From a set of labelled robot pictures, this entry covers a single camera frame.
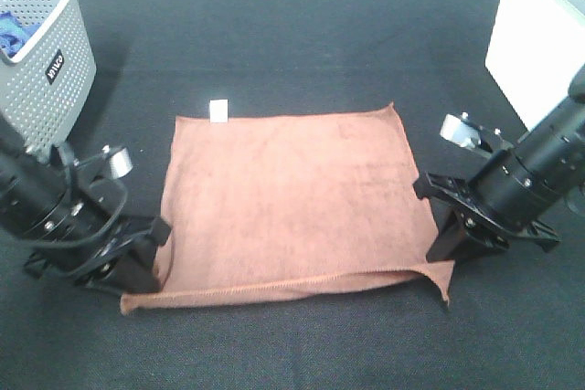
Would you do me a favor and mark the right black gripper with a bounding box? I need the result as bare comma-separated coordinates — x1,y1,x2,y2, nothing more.
413,173,560,263

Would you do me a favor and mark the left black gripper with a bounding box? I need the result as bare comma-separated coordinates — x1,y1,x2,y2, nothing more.
24,215,171,295

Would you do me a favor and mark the orange-brown microfibre towel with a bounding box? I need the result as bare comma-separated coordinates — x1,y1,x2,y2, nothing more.
120,104,454,314

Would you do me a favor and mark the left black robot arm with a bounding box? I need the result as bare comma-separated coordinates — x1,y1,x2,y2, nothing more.
1,120,171,296

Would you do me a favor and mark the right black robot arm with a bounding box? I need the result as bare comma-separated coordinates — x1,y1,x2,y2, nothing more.
413,70,584,262

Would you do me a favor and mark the white woven laundry basket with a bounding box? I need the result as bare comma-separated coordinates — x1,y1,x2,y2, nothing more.
485,0,584,129

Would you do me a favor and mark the grey perforated laundry basket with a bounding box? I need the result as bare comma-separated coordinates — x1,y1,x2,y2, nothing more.
1,0,96,162

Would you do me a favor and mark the blue cloth in basket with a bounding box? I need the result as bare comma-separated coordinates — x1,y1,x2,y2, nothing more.
1,12,39,58

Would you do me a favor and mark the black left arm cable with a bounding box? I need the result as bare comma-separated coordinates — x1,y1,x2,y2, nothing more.
31,141,130,250

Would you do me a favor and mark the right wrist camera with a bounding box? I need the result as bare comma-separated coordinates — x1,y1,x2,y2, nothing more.
439,111,516,158

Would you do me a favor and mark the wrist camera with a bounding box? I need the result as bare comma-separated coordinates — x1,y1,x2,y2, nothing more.
72,145,134,208
439,111,516,158

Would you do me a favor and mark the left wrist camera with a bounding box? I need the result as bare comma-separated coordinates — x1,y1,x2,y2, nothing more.
72,145,134,208

